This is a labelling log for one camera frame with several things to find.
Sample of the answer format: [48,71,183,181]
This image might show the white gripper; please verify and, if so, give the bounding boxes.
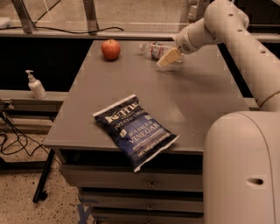
[157,18,217,67]

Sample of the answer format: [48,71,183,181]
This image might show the clear plastic water bottle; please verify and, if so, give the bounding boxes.
[139,41,184,64]

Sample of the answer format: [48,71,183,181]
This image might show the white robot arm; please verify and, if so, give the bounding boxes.
[158,0,280,224]

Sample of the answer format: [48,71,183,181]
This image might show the blue kettle chip bag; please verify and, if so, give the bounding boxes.
[93,94,179,172]

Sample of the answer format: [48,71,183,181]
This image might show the white pump dispenser bottle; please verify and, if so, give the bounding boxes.
[25,70,46,100]

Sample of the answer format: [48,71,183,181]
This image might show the grey drawer cabinet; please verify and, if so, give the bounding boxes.
[45,41,247,224]

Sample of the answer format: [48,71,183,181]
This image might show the red apple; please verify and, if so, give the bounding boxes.
[101,39,121,60]

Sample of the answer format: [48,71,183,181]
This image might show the black metal stand leg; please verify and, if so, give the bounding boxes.
[32,149,54,203]

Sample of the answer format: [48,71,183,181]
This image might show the metal railing frame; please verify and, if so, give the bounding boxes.
[0,0,280,43]

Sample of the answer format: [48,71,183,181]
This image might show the black cable on ledge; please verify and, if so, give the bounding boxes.
[0,25,124,35]

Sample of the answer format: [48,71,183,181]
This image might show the black floor cables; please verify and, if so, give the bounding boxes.
[0,100,51,158]

